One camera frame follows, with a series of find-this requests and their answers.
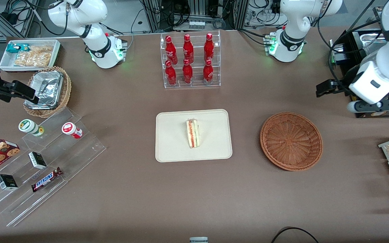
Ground triangular sandwich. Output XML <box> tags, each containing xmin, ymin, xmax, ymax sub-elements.
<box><xmin>186</xmin><ymin>118</ymin><xmax>201</xmax><ymax>149</ymax></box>

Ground light tan wicker basket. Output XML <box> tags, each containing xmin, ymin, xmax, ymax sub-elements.
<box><xmin>23</xmin><ymin>66</ymin><xmax>72</xmax><ymax>118</ymax></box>

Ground round brown wicker basket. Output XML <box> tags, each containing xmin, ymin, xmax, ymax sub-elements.
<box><xmin>260</xmin><ymin>112</ymin><xmax>323</xmax><ymax>171</ymax></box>

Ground beige plastic tray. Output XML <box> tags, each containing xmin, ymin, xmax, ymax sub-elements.
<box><xmin>155</xmin><ymin>109</ymin><xmax>233</xmax><ymax>163</ymax></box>

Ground aluminium foil container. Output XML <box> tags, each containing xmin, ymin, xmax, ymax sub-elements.
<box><xmin>24</xmin><ymin>70</ymin><xmax>64</xmax><ymax>110</ymax></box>

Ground white rectangular snack bin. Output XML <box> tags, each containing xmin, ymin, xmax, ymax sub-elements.
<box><xmin>0</xmin><ymin>39</ymin><xmax>62</xmax><ymax>73</ymax></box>

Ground clear bag of crackers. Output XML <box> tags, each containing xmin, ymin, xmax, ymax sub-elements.
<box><xmin>14</xmin><ymin>46</ymin><xmax>54</xmax><ymax>67</ymax></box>

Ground silver metal housing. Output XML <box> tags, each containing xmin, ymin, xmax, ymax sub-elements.
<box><xmin>329</xmin><ymin>39</ymin><xmax>345</xmax><ymax>64</ymax></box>

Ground green lid snack cup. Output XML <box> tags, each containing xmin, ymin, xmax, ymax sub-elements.
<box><xmin>18</xmin><ymin>119</ymin><xmax>45</xmax><ymax>137</ymax></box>

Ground teal snack packet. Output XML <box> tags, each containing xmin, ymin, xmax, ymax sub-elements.
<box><xmin>6</xmin><ymin>43</ymin><xmax>31</xmax><ymax>54</ymax></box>

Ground black yellow food warmer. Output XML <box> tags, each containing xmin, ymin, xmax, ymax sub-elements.
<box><xmin>330</xmin><ymin>7</ymin><xmax>389</xmax><ymax>118</ymax></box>

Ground red lid snack cup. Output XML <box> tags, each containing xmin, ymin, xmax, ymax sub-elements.
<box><xmin>61</xmin><ymin>122</ymin><xmax>83</xmax><ymax>139</ymax></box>

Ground small black carton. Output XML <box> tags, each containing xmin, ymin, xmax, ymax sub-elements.
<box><xmin>28</xmin><ymin>152</ymin><xmax>47</xmax><ymax>170</ymax></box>
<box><xmin>0</xmin><ymin>174</ymin><xmax>19</xmax><ymax>191</ymax></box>

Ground clear acrylic stepped shelf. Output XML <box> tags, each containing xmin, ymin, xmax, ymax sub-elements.
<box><xmin>0</xmin><ymin>106</ymin><xmax>107</xmax><ymax>227</ymax></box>

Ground snickers chocolate bar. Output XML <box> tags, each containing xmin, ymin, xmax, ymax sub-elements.
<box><xmin>31</xmin><ymin>167</ymin><xmax>63</xmax><ymax>193</ymax></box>

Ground red cola bottle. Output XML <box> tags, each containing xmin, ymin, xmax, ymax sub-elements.
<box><xmin>203</xmin><ymin>59</ymin><xmax>214</xmax><ymax>85</ymax></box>
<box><xmin>165</xmin><ymin>60</ymin><xmax>177</xmax><ymax>86</ymax></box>
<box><xmin>204</xmin><ymin>33</ymin><xmax>215</xmax><ymax>63</ymax></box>
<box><xmin>165</xmin><ymin>35</ymin><xmax>178</xmax><ymax>65</ymax></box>
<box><xmin>182</xmin><ymin>58</ymin><xmax>193</xmax><ymax>85</ymax></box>
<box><xmin>183</xmin><ymin>34</ymin><xmax>194</xmax><ymax>64</ymax></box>

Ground clear acrylic bottle rack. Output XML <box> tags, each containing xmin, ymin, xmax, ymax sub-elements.
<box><xmin>160</xmin><ymin>30</ymin><xmax>221</xmax><ymax>89</ymax></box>

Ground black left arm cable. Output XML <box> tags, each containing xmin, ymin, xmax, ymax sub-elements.
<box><xmin>317</xmin><ymin>0</ymin><xmax>384</xmax><ymax>89</ymax></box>

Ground aluminium frame post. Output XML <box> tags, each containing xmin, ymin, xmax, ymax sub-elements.
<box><xmin>232</xmin><ymin>0</ymin><xmax>249</xmax><ymax>30</ymax></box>
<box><xmin>188</xmin><ymin>0</ymin><xmax>212</xmax><ymax>16</ymax></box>
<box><xmin>142</xmin><ymin>0</ymin><xmax>161</xmax><ymax>32</ymax></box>

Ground black floor cable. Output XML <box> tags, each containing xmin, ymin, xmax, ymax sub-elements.
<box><xmin>270</xmin><ymin>227</ymin><xmax>320</xmax><ymax>243</ymax></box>

